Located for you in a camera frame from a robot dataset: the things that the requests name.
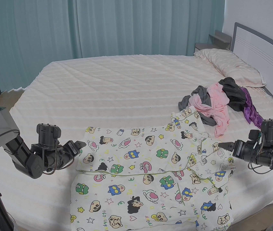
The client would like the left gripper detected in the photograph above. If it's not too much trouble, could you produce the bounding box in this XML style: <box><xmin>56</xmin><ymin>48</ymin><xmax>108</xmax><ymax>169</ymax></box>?
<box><xmin>46</xmin><ymin>141</ymin><xmax>82</xmax><ymax>171</ymax></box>

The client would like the grey bedside table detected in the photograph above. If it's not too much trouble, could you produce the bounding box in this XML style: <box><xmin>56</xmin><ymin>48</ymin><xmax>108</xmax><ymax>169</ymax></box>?
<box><xmin>195</xmin><ymin>30</ymin><xmax>232</xmax><ymax>56</ymax></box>

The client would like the blue-green curtain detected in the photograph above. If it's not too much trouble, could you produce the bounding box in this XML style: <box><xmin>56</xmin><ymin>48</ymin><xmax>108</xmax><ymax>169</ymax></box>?
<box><xmin>0</xmin><ymin>0</ymin><xmax>79</xmax><ymax>92</ymax></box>
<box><xmin>75</xmin><ymin>0</ymin><xmax>224</xmax><ymax>57</ymax></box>

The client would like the cream pillow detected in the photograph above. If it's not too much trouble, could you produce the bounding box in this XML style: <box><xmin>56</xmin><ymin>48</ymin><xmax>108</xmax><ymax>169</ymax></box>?
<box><xmin>194</xmin><ymin>48</ymin><xmax>267</xmax><ymax>88</ymax></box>

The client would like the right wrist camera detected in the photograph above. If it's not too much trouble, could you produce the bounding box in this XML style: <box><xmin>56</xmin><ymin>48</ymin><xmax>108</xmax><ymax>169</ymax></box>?
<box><xmin>248</xmin><ymin>129</ymin><xmax>263</xmax><ymax>145</ymax></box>

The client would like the dark grey garment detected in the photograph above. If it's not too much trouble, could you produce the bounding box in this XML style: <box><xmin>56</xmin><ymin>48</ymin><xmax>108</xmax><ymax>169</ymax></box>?
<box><xmin>218</xmin><ymin>77</ymin><xmax>247</xmax><ymax>112</ymax></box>

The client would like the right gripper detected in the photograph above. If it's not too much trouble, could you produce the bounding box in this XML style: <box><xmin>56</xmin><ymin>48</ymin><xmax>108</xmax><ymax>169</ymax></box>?
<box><xmin>233</xmin><ymin>140</ymin><xmax>273</xmax><ymax>164</ymax></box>

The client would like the bed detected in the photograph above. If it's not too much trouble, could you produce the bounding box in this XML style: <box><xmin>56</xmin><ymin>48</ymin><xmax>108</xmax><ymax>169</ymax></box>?
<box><xmin>0</xmin><ymin>22</ymin><xmax>273</xmax><ymax>231</ymax></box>

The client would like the white printed pyjama top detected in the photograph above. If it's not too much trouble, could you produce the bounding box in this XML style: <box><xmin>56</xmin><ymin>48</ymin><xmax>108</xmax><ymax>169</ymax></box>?
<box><xmin>70</xmin><ymin>106</ymin><xmax>234</xmax><ymax>231</ymax></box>

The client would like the purple garment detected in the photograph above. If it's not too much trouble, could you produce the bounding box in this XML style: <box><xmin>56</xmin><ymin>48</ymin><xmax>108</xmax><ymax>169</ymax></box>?
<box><xmin>241</xmin><ymin>87</ymin><xmax>264</xmax><ymax>126</ymax></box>

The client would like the pink garment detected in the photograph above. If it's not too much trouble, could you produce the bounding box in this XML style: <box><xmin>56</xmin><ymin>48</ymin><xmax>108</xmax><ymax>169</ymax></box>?
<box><xmin>189</xmin><ymin>81</ymin><xmax>231</xmax><ymax>138</ymax></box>

